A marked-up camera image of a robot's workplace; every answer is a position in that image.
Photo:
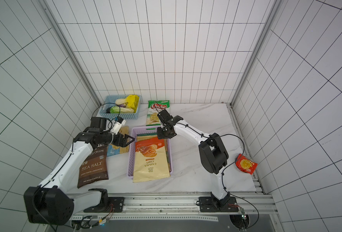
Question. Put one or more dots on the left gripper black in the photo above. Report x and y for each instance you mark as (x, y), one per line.
(123, 143)

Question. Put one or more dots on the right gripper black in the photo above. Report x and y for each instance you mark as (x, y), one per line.
(165, 126)

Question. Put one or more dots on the sour cream onion chips bag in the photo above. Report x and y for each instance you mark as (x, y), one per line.
(145, 136)

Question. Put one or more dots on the purple plastic basket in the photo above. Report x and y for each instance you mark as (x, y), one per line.
(135, 131)

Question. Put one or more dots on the green Chuba cassava chips bag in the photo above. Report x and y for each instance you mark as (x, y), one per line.
(155, 107)

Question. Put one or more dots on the beige red cassava chips bag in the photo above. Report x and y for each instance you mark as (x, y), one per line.
(151, 162)

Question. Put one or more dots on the brown Kettle sea salt bag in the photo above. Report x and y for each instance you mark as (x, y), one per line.
(94, 168)

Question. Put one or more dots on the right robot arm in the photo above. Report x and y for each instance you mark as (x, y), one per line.
(213, 154)

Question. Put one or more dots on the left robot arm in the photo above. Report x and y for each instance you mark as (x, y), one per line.
(48, 203)

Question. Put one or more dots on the blue salt chips bag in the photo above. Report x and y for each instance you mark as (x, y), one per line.
(114, 150)

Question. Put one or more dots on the blue plastic basket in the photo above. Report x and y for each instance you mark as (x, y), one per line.
(110, 101)

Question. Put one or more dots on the white radish toy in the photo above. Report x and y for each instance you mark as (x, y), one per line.
(121, 102)

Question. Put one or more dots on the yellow lettuce toy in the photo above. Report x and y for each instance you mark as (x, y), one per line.
(132, 102)

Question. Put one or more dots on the small red snack packet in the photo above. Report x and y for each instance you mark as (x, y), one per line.
(245, 165)

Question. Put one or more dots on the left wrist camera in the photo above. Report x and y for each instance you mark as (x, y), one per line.
(119, 122)

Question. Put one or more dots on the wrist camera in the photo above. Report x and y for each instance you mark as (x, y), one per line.
(164, 116)
(119, 122)

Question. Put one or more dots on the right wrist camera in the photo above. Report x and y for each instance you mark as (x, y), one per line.
(164, 116)

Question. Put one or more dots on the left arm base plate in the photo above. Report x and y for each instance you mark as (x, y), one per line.
(110, 204)

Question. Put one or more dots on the aluminium rail frame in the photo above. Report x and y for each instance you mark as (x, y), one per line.
(253, 206)

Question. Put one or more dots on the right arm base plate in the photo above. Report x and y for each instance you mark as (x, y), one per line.
(213, 205)

